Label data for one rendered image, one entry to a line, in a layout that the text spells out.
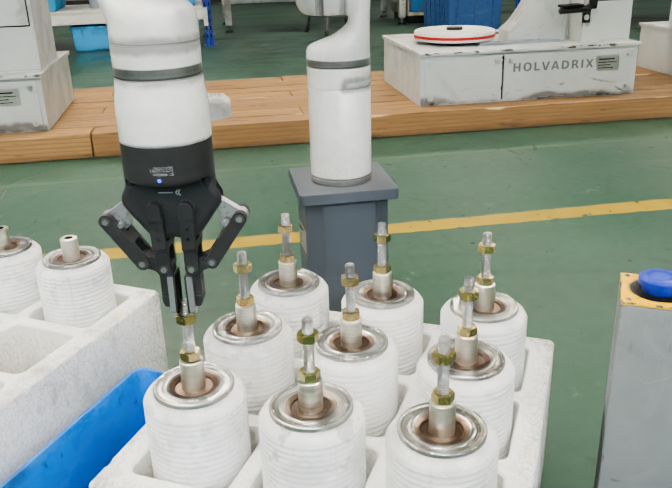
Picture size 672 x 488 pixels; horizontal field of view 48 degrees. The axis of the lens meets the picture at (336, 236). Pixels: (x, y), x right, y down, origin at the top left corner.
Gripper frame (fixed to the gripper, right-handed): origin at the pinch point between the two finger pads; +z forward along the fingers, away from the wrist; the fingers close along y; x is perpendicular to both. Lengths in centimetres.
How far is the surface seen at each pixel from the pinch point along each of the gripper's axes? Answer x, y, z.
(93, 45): 435, -149, 33
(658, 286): 3.6, 43.9, 2.4
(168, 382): 0.1, -2.5, 9.7
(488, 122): 198, 64, 33
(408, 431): -8.0, 19.5, 9.7
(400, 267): 82, 25, 35
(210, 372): 1.9, 1.2, 9.8
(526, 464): -3.3, 30.9, 17.1
